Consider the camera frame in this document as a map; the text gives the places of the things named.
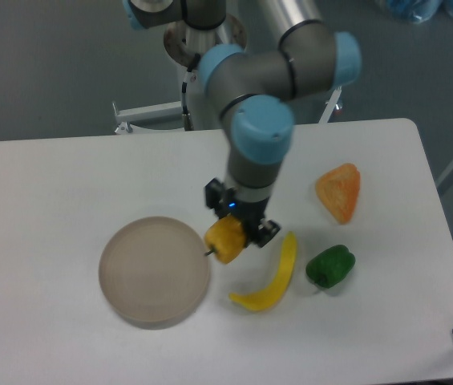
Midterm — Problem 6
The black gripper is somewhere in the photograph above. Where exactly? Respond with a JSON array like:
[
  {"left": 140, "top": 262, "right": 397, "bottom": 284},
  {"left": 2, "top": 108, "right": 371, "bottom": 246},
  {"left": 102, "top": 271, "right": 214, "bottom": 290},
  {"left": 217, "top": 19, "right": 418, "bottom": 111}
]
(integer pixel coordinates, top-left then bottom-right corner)
[{"left": 204, "top": 178, "right": 281, "bottom": 247}]

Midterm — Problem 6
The yellow bell pepper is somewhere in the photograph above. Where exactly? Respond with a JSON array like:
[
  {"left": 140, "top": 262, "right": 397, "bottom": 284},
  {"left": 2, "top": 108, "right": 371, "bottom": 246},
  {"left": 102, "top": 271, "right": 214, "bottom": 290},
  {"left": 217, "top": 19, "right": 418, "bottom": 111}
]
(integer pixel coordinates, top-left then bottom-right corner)
[{"left": 204, "top": 215, "right": 247, "bottom": 264}]

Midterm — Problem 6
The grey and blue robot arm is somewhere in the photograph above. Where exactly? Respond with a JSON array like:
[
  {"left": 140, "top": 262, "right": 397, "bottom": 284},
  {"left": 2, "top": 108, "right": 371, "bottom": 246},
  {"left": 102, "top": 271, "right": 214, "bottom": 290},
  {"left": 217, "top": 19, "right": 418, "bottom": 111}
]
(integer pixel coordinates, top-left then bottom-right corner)
[{"left": 123, "top": 1, "right": 362, "bottom": 247}]

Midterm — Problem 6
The long yellow chili pepper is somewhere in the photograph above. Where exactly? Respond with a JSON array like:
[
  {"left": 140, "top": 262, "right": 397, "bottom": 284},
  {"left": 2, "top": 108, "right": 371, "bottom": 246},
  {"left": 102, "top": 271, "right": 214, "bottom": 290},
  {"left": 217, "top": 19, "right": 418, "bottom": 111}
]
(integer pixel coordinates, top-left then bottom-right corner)
[{"left": 229, "top": 232, "right": 297, "bottom": 312}]

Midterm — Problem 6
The orange pepper half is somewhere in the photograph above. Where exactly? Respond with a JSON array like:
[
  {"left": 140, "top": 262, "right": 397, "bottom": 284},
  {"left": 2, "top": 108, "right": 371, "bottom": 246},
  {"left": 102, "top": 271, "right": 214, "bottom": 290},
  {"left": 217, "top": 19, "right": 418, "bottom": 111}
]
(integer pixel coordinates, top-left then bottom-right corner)
[{"left": 315, "top": 163, "right": 361, "bottom": 225}]

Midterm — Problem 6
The green bell pepper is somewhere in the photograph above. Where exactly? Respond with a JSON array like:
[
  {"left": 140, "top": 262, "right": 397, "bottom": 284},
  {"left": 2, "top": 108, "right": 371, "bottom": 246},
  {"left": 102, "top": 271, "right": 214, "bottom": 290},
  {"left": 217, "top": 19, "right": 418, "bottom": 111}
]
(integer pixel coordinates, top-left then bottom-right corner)
[{"left": 305, "top": 245, "right": 356, "bottom": 289}]

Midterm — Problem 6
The beige round plate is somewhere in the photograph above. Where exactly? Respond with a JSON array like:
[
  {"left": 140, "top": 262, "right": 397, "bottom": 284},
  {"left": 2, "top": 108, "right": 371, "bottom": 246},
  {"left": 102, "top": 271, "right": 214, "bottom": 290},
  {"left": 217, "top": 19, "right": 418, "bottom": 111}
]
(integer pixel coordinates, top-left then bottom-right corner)
[{"left": 99, "top": 217, "right": 211, "bottom": 330}]

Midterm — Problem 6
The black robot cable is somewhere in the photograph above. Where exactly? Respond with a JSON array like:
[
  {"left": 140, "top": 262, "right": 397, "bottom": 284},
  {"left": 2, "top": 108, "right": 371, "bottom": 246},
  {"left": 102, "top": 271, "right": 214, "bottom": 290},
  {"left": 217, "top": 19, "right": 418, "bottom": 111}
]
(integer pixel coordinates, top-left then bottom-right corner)
[{"left": 180, "top": 52, "right": 201, "bottom": 132}]

